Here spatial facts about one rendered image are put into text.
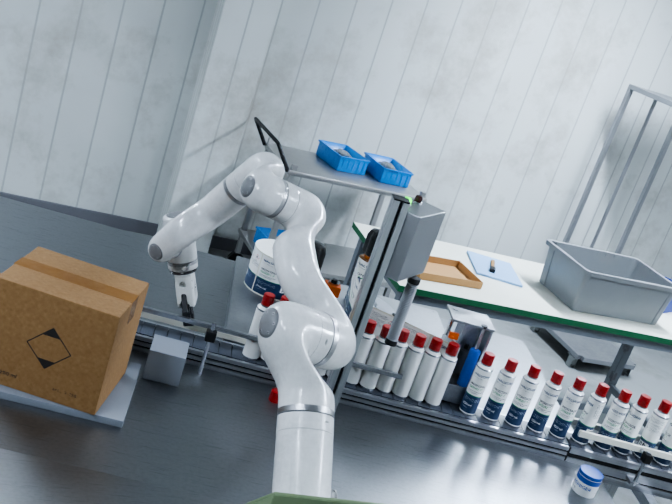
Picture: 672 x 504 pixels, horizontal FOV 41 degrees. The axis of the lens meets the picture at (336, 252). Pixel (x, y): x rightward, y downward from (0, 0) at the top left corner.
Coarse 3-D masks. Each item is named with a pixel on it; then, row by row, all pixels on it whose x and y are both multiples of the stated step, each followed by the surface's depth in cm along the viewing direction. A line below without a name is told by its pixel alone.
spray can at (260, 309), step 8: (264, 296) 258; (272, 296) 258; (264, 304) 258; (256, 312) 259; (256, 320) 259; (256, 328) 260; (248, 344) 262; (256, 344) 261; (248, 352) 262; (256, 352) 262
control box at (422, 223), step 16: (416, 208) 242; (432, 208) 247; (416, 224) 235; (432, 224) 244; (400, 240) 238; (416, 240) 239; (432, 240) 249; (400, 256) 239; (416, 256) 244; (400, 272) 239; (416, 272) 249
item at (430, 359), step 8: (432, 344) 267; (440, 344) 266; (424, 352) 268; (432, 352) 267; (424, 360) 268; (432, 360) 267; (424, 368) 268; (432, 368) 268; (416, 376) 270; (424, 376) 268; (432, 376) 270; (416, 384) 270; (424, 384) 269; (416, 392) 270; (424, 392) 271; (416, 400) 271
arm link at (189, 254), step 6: (168, 216) 248; (174, 216) 248; (168, 222) 247; (192, 246) 251; (180, 252) 248; (186, 252) 250; (192, 252) 251; (174, 258) 250; (180, 258) 250; (186, 258) 250; (192, 258) 251
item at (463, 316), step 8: (456, 312) 276; (464, 312) 278; (472, 312) 280; (456, 320) 270; (464, 320) 271; (472, 320) 274; (480, 320) 276; (488, 320) 278; (480, 328) 271; (488, 328) 272
